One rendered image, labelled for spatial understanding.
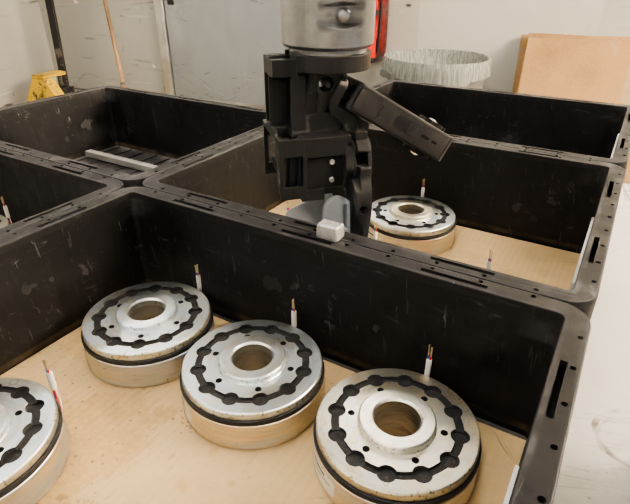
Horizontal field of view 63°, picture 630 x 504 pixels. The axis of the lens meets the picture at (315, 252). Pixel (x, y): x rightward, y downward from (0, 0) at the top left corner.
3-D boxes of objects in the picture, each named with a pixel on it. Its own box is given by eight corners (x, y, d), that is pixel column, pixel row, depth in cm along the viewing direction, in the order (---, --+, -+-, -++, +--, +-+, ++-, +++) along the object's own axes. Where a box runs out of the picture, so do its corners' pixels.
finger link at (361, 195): (337, 235, 50) (333, 144, 47) (354, 233, 50) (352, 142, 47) (354, 249, 45) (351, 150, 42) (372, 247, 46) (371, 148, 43)
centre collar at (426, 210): (436, 208, 61) (437, 203, 60) (426, 225, 57) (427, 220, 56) (396, 201, 62) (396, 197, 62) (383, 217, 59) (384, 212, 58)
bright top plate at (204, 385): (347, 352, 39) (347, 345, 39) (268, 444, 31) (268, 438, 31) (241, 311, 43) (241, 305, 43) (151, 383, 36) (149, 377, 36)
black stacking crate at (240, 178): (594, 264, 59) (623, 170, 54) (549, 444, 37) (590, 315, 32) (302, 195, 77) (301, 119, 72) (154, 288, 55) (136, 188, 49)
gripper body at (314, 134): (265, 178, 50) (258, 46, 44) (348, 170, 52) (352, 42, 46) (282, 210, 44) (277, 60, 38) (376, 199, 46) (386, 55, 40)
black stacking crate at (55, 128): (300, 195, 77) (299, 119, 72) (152, 287, 55) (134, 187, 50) (119, 151, 95) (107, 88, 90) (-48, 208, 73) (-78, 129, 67)
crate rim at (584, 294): (620, 186, 55) (626, 165, 53) (585, 340, 32) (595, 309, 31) (301, 131, 73) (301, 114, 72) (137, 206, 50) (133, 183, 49)
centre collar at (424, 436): (447, 413, 33) (448, 406, 33) (419, 470, 29) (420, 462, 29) (377, 385, 35) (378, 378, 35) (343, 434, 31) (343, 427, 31)
